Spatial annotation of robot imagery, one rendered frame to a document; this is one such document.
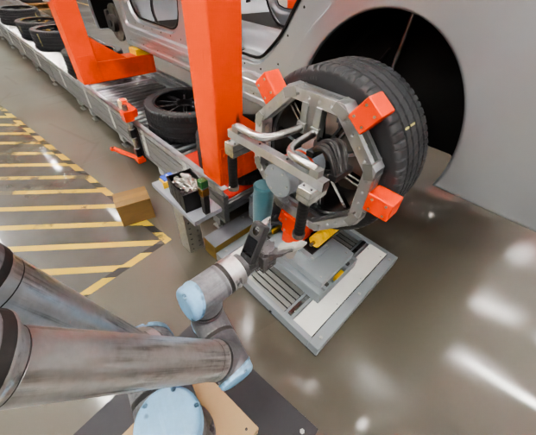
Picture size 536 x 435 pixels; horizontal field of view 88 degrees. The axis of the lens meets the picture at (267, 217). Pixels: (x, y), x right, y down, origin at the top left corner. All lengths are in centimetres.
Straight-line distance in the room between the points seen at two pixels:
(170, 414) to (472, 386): 141
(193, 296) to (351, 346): 109
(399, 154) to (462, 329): 123
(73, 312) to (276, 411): 78
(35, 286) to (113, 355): 15
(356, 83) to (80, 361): 92
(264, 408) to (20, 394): 85
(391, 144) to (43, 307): 91
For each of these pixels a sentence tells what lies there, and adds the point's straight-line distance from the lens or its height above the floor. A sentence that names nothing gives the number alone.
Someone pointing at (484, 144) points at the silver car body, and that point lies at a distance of 128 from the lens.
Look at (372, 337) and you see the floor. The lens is 167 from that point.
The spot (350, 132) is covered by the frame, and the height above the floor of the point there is 105.
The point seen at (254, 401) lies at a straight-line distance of 115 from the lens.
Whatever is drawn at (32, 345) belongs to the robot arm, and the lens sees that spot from 42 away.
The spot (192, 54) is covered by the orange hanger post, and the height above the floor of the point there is 112.
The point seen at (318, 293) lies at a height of 15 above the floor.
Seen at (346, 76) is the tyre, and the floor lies 117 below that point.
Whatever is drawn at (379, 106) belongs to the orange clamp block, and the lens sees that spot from 87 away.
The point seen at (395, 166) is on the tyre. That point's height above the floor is 96.
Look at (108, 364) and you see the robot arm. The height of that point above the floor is 102.
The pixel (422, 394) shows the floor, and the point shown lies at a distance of 167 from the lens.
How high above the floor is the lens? 143
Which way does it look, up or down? 43 degrees down
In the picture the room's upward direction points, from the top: 4 degrees clockwise
